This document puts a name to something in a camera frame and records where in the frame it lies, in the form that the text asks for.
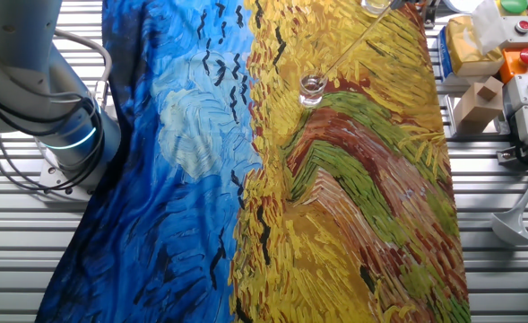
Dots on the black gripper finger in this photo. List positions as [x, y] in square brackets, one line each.
[401, 3]

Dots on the blue pack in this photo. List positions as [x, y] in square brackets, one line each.
[444, 58]

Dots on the white rounded object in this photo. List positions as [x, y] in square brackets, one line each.
[463, 4]

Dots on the yellow paper pack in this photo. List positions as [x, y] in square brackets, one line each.
[470, 54]

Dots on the small glass beaker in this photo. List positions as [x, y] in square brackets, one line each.
[312, 96]

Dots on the grey box with green button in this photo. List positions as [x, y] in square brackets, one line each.
[516, 96]

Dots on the grey box with red button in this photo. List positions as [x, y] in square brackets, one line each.
[509, 39]

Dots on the beige wooden block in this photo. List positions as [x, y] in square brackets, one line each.
[472, 114]

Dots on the orange box with red button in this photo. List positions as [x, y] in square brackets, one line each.
[510, 69]

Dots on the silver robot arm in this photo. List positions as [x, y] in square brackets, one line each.
[12, 45]

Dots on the clear glass rod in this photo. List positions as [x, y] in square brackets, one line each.
[357, 42]

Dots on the large glass beaker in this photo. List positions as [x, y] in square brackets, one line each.
[373, 6]

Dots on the white tissue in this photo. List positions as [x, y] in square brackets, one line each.
[487, 27]

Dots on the silver angle bracket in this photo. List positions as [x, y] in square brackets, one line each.
[508, 156]

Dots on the painted wheatfield tablecloth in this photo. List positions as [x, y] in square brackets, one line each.
[178, 179]

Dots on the grey metal tray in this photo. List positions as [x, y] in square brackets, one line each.
[449, 117]

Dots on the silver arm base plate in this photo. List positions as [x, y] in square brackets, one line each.
[53, 181]

